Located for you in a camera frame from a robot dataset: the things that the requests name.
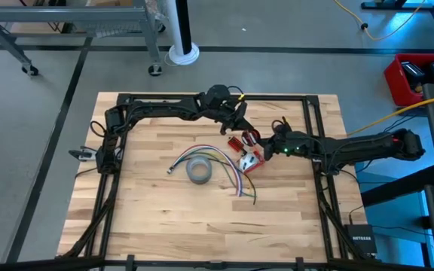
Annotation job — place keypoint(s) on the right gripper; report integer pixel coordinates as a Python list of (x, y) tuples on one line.
[(288, 145)]

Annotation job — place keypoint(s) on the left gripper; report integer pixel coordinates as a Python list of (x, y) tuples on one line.
[(228, 118)]

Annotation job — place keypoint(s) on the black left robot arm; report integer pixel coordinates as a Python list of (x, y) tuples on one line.
[(156, 107)]

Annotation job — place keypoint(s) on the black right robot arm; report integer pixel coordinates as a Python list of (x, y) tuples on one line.
[(371, 147)]

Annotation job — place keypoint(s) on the red tape dispenser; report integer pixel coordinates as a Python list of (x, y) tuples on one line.
[(258, 160)]

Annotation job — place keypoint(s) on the red ridged block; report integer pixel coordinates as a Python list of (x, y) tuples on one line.
[(236, 144)]

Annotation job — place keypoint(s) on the black cylindrical container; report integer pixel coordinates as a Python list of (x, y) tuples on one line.
[(192, 177)]

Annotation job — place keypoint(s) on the black desk crossbar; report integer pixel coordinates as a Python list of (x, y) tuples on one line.
[(398, 186)]

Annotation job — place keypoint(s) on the red plastic bin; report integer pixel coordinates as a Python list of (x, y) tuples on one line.
[(394, 86)]

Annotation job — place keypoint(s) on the grey metal clamp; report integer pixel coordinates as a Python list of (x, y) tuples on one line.
[(81, 154)]

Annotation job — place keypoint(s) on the black desk stand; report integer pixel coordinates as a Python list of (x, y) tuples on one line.
[(398, 4)]

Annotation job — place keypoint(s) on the grey metal cart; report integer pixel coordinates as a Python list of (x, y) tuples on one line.
[(62, 14)]

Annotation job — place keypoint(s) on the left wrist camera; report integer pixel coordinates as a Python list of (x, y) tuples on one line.
[(240, 109)]

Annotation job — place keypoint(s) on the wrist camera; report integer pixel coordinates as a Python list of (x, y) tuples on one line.
[(240, 109), (281, 126)]

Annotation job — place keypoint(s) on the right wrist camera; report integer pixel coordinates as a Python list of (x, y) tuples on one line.
[(281, 126)]

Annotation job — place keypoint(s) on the black rig frame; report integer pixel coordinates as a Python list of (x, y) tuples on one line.
[(277, 97)]

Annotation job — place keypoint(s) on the white round-based post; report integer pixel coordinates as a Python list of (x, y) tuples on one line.
[(183, 56)]

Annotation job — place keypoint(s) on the black Netgear switch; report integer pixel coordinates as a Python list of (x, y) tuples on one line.
[(361, 239)]

